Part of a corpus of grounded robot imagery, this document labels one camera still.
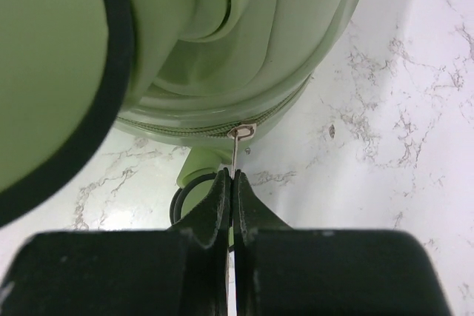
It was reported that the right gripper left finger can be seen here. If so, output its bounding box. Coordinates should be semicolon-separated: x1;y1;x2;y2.
1;169;232;315

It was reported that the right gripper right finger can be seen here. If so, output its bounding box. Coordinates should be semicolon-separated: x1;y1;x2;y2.
232;172;450;315

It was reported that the green suitcase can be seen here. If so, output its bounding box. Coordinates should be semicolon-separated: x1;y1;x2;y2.
110;0;373;187

